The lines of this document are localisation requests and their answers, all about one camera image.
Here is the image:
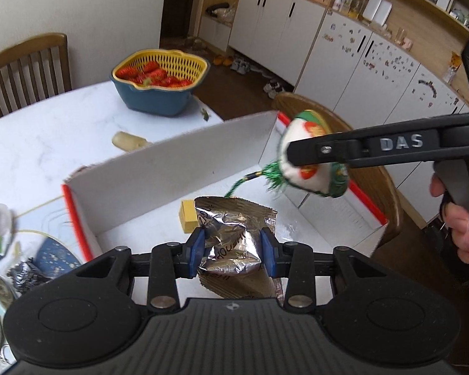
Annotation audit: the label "metal keychain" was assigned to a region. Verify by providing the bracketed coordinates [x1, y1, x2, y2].
[0, 344, 17, 365]

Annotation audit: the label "pile of strawberries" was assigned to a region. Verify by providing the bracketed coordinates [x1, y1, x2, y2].
[115, 62, 192, 88]

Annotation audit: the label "red white cardboard box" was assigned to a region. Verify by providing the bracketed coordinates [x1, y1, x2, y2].
[61, 110, 389, 264]

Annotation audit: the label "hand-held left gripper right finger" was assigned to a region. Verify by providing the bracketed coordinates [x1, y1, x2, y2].
[259, 227, 370, 309]

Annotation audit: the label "white cabinet with stickers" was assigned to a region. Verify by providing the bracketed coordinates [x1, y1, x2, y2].
[297, 10, 469, 223]

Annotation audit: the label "wooden round-back chair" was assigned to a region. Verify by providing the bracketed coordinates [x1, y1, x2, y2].
[271, 93, 404, 247]

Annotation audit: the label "white green plush ornament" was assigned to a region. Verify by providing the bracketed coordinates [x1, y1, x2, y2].
[224, 109, 350, 200]

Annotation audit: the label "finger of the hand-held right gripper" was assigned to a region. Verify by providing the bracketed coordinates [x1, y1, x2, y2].
[287, 119, 444, 167]
[352, 155, 438, 170]

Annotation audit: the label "white cabinet with black handles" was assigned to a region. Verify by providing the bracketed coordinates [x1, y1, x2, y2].
[229, 0, 329, 87]

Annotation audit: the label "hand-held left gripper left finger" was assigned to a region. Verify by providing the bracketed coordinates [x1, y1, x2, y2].
[96, 227, 206, 313]

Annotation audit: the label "dark white shoes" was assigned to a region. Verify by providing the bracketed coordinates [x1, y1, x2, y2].
[264, 80, 286, 99]

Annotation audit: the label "small yellow box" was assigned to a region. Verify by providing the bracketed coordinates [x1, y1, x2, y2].
[179, 200, 200, 235]

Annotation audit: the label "white boxes on counter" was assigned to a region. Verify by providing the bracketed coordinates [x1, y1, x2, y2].
[363, 0, 392, 24]

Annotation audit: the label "silver foil snack packet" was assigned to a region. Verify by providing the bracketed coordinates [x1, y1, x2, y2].
[194, 196, 284, 305]

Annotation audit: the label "beige tube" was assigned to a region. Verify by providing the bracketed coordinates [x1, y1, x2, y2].
[113, 132, 151, 152]

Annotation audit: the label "wooden slat-back chair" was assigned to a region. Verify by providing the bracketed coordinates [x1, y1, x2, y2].
[0, 33, 72, 120]

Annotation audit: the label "person's right hand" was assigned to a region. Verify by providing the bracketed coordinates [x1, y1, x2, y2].
[430, 174, 469, 265]

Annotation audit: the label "yellow blue strainer basket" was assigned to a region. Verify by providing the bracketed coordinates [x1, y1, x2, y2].
[110, 49, 211, 117]

